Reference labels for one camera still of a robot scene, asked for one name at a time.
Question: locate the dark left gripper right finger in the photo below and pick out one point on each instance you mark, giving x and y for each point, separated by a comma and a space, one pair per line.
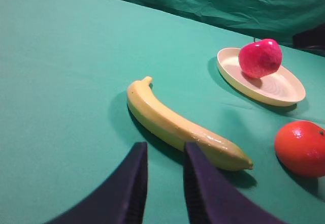
211, 198

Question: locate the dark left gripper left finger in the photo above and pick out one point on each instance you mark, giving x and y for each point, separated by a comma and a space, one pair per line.
121, 198

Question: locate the red apple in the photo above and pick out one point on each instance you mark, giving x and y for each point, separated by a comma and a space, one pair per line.
261, 58

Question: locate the yellow plate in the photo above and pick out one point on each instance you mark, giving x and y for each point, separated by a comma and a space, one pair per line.
280, 89

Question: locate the yellow banana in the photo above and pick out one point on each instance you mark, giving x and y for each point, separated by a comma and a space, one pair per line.
176, 130

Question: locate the orange tangerine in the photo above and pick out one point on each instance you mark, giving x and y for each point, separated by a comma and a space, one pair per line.
299, 145

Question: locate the green backdrop cloth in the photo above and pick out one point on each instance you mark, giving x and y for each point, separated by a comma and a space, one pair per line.
294, 23

